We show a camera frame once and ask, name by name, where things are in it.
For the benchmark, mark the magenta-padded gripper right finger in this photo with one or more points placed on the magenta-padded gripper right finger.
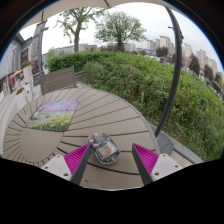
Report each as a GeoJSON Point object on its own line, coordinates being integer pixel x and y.
{"type": "Point", "coordinates": [163, 166]}

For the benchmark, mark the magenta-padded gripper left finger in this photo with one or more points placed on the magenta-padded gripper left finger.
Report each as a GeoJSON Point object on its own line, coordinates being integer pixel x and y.
{"type": "Point", "coordinates": [60, 166]}

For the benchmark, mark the transparent grey computer mouse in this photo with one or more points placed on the transparent grey computer mouse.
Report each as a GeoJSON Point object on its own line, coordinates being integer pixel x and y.
{"type": "Point", "coordinates": [105, 149]}

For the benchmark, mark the flower landscape print mouse pad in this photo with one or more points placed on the flower landscape print mouse pad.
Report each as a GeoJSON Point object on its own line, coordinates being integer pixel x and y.
{"type": "Point", "coordinates": [55, 115]}

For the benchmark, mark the low white flower planter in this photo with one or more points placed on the low white flower planter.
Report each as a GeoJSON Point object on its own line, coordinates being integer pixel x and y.
{"type": "Point", "coordinates": [22, 98]}

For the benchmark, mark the brown slatted outdoor chair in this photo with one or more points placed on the brown slatted outdoor chair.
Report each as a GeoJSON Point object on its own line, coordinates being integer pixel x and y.
{"type": "Point", "coordinates": [58, 80]}

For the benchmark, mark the black curved parasol pole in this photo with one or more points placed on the black curved parasol pole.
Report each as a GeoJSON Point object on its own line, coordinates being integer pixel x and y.
{"type": "Point", "coordinates": [175, 73]}

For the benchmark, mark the tall white flower planter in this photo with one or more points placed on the tall white flower planter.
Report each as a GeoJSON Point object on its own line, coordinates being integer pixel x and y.
{"type": "Point", "coordinates": [27, 71]}

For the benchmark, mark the beige apartment buildings group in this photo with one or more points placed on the beige apartment buildings group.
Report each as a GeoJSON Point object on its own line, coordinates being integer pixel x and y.
{"type": "Point", "coordinates": [165, 42]}

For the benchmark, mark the thin-crowned tree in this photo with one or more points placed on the thin-crowned tree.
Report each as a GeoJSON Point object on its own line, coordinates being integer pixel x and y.
{"type": "Point", "coordinates": [76, 30]}

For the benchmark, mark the round-crowned tree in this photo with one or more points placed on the round-crowned tree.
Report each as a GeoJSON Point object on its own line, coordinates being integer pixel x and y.
{"type": "Point", "coordinates": [119, 28]}

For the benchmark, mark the beige parasol canopy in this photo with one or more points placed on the beige parasol canopy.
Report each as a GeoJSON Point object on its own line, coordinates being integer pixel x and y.
{"type": "Point", "coordinates": [76, 4]}

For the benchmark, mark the grey banner sign post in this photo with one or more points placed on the grey banner sign post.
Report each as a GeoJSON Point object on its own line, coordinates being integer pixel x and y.
{"type": "Point", "coordinates": [36, 46]}

